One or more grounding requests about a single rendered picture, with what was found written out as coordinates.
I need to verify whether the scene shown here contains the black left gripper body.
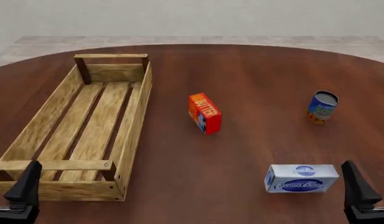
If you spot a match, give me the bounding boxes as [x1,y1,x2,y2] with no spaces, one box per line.
[0,204,40,224]

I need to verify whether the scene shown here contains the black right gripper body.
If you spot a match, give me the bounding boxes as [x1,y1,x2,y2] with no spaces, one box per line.
[344,205,384,224]

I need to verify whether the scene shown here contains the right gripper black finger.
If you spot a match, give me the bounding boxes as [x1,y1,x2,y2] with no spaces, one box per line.
[340,160,383,209]

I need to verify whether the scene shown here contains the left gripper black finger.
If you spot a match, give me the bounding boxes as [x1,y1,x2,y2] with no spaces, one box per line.
[4,160,43,209]

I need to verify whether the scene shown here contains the white cream cheese box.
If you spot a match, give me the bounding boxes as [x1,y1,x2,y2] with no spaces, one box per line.
[264,164,340,194]

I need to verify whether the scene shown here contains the wooden slat tray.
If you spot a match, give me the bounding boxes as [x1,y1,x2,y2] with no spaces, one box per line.
[0,54,154,202]

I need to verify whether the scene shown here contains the blue soup tin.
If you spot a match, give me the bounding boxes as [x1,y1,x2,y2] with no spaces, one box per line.
[305,90,340,126]

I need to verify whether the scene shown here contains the red butter box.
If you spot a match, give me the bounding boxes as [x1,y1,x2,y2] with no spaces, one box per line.
[188,92,223,136]

